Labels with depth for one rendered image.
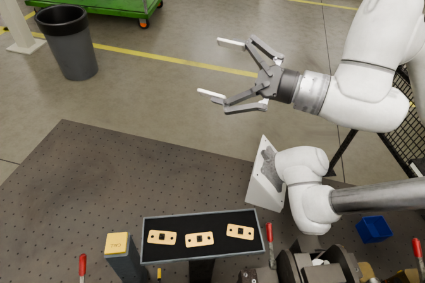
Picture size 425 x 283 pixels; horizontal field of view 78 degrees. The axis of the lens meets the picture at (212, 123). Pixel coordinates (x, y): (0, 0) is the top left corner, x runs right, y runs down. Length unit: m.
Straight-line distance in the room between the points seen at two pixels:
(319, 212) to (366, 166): 1.74
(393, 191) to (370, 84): 0.60
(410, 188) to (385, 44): 0.63
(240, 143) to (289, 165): 1.38
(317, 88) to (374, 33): 0.14
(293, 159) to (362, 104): 0.74
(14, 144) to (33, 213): 1.50
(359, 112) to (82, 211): 1.32
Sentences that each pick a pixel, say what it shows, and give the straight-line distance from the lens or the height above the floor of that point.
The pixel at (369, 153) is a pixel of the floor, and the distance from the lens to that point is 3.04.
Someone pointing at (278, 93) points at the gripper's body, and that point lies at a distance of 0.59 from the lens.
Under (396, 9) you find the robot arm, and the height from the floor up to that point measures 1.81.
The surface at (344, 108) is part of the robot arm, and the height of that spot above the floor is 1.65.
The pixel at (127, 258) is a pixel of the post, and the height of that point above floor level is 1.12.
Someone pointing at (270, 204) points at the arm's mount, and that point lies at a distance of 1.43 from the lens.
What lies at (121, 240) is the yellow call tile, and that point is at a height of 1.16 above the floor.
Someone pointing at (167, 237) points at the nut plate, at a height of 1.16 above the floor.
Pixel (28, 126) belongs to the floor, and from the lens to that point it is 3.18.
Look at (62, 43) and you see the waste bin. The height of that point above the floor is 0.51.
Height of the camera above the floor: 1.99
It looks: 46 degrees down
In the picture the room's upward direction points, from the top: 5 degrees clockwise
